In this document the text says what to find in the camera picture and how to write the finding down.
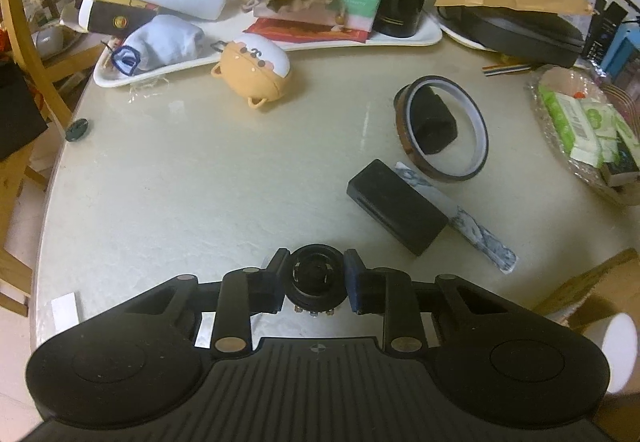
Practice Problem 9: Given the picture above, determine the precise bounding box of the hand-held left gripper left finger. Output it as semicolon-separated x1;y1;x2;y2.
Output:
120;248;291;358

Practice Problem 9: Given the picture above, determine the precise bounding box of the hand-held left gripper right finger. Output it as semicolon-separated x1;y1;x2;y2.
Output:
344;248;521;355

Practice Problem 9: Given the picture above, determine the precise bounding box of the small black round knob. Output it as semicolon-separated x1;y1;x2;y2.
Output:
286;243;349;319

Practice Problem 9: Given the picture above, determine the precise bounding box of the black rectangular box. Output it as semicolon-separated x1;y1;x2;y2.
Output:
346;159;449;257

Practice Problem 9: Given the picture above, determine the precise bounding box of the amber tape ring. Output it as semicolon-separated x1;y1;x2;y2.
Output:
392;76;488;180

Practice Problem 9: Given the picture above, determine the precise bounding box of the black hexagonal adapter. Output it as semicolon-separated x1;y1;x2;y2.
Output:
411;86;458;157

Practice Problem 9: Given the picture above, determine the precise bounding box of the brown cardboard box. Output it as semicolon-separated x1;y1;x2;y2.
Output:
531;248;640;334

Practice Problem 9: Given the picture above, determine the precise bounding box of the marbled grey printed strip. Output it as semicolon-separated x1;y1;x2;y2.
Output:
394;161;519;275

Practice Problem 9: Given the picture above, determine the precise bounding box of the bear shaped pouch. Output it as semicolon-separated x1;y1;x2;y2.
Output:
210;33;292;110

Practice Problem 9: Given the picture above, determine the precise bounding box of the white paper slip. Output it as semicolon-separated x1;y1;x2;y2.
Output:
50;292;81;335

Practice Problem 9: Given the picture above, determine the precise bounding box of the white tray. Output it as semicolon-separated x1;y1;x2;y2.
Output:
93;15;443;89

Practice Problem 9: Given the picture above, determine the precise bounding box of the dark round disc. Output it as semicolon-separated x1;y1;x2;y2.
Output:
66;118;92;142

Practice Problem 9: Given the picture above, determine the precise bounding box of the red packet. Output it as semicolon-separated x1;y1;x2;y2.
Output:
242;17;370;44

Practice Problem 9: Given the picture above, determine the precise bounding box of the white sock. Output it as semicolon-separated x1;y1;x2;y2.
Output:
107;15;205;76

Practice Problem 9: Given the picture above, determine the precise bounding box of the green wet wipes barcode pack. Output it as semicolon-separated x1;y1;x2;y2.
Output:
539;87;601;168

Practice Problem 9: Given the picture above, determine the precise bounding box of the white plate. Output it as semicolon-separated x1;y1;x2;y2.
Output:
440;17;501;53

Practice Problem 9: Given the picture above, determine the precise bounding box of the wicker basket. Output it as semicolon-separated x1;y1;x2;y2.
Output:
525;67;640;207

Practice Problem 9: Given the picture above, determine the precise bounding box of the small black and white box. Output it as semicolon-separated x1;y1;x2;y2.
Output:
599;156;640;188

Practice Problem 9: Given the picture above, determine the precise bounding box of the black zip case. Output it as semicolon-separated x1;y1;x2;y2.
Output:
440;5;586;69

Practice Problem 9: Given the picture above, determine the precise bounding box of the black and gold box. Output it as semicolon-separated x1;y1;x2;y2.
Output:
60;0;161;36

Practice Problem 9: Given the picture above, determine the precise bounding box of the black cloth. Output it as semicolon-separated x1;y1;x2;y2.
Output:
0;62;48;160

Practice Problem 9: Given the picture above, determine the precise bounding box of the wooden chair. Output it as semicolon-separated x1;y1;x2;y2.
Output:
0;0;76;318

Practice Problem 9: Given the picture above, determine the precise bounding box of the black carton box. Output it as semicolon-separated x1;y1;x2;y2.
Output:
582;0;628;68

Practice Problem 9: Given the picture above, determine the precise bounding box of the blue carton box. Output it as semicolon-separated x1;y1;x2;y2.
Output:
600;20;640;83

